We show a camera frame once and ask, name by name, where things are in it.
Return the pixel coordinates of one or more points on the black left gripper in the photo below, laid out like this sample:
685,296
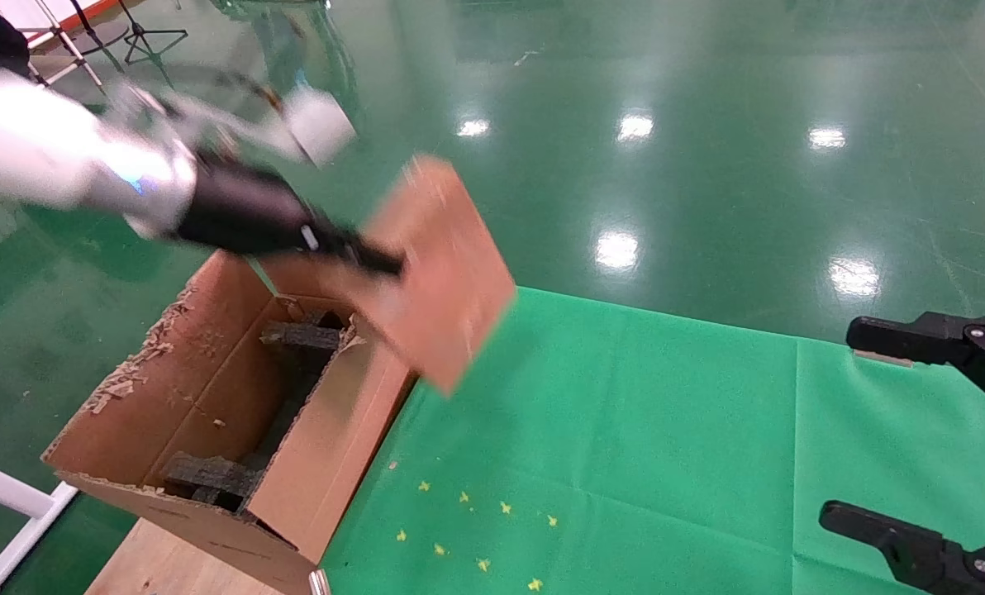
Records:
245,211

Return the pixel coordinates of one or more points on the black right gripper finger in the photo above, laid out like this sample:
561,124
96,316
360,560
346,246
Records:
914,549
955,343

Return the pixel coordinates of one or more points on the brown cardboard box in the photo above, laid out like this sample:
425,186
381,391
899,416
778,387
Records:
451,281

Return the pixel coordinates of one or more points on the large open brown carton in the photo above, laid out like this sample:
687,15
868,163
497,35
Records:
211,388

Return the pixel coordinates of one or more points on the black foam block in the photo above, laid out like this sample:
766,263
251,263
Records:
298,335
211,475

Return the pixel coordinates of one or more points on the black tripod stand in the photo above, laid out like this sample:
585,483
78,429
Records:
138,25

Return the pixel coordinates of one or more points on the green table cloth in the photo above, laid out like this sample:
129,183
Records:
625,413

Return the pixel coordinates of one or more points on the silver metal clip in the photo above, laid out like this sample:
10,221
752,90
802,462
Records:
319,583

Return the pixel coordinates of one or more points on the white folding stand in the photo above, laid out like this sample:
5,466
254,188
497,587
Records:
71,51

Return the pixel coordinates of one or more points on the white board with orange edge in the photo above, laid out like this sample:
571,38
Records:
38,10

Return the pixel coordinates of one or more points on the white metal frame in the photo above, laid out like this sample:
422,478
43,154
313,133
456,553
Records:
5,487

